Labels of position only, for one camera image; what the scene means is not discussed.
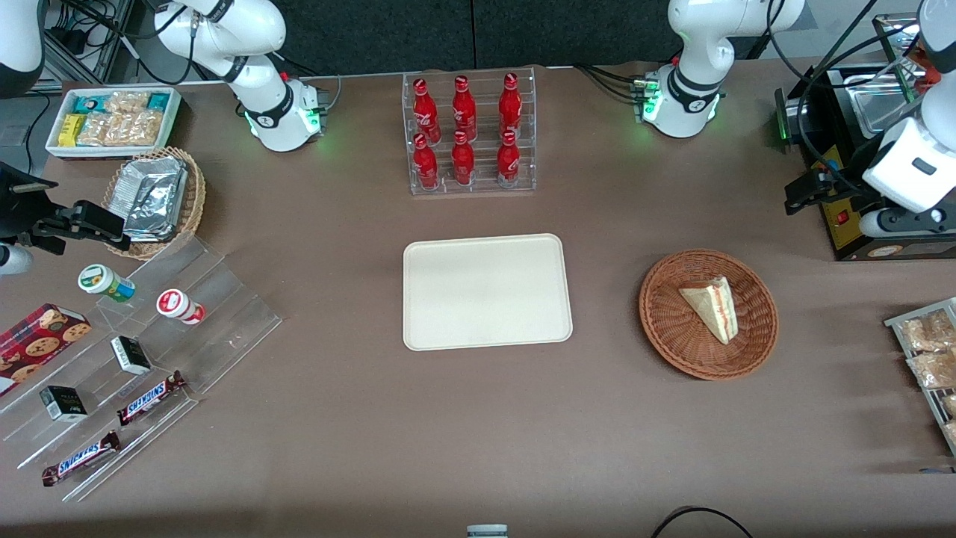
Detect black hot food display machine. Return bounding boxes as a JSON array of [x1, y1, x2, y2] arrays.
[[773, 11, 956, 262]]

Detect black right base cables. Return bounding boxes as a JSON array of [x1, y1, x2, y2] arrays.
[[282, 55, 343, 96]]

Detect white rectangular snack bin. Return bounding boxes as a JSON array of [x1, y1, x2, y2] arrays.
[[45, 87, 183, 161]]

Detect black looped table cable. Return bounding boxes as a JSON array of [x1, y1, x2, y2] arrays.
[[649, 506, 756, 538]]

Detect cream plastic tray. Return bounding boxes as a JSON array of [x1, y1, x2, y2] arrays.
[[403, 233, 574, 352]]

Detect clear acrylic step display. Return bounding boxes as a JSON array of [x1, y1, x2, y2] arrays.
[[0, 235, 284, 504]]

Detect clear acrylic bottle rack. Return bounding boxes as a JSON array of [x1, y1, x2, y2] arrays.
[[402, 67, 538, 197]]

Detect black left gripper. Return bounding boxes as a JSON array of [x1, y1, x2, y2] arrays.
[[784, 166, 872, 217]]

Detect red cola bottle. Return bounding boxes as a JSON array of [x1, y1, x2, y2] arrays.
[[412, 133, 441, 191], [450, 131, 477, 187], [412, 78, 442, 143], [451, 75, 478, 142], [496, 129, 521, 188], [498, 72, 524, 140]]

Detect red cookie box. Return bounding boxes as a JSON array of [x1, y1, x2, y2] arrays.
[[0, 302, 93, 398]]

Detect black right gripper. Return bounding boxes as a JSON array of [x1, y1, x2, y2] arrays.
[[0, 161, 133, 256]]

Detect green lid yogurt cup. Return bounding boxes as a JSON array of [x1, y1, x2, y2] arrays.
[[78, 263, 137, 304]]

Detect triangular sandwich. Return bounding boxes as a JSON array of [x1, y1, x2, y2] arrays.
[[678, 276, 739, 346]]

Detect red lid yogurt cup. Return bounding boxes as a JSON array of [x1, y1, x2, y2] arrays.
[[155, 288, 207, 327]]

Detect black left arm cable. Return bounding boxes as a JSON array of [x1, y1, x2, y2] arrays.
[[766, 0, 927, 197]]

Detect clear nut snack bag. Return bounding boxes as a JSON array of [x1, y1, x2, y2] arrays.
[[75, 110, 164, 147], [105, 90, 151, 115]]

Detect black base cables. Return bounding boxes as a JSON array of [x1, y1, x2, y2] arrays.
[[574, 63, 645, 103], [282, 55, 343, 96]]

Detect steel food pan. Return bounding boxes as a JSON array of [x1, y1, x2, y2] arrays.
[[844, 72, 924, 141]]

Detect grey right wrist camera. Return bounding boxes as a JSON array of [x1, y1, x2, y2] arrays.
[[0, 243, 35, 276]]

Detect black left base cables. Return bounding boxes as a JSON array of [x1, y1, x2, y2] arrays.
[[574, 63, 645, 103]]

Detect yellow snack packet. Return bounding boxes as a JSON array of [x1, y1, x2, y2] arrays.
[[58, 113, 87, 149]]

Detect brown snickers bar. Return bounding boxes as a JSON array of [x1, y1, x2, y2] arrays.
[[40, 430, 122, 488], [116, 370, 188, 427]]

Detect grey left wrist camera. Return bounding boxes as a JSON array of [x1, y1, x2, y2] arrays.
[[859, 208, 946, 239]]

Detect brown round wicker basket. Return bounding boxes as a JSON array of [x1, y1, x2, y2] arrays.
[[639, 249, 780, 382]]

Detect small black box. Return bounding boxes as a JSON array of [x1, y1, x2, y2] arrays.
[[39, 385, 89, 424], [110, 335, 153, 377]]

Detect grey wire rack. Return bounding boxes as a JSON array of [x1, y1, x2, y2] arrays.
[[884, 297, 956, 458]]

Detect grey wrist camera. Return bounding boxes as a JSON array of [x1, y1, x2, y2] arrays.
[[859, 208, 946, 239], [0, 243, 35, 276]]

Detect aluminium frame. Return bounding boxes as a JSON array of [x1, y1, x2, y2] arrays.
[[43, 0, 137, 84]]

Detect tan wicker basket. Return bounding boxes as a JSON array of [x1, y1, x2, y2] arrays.
[[101, 146, 208, 262]]

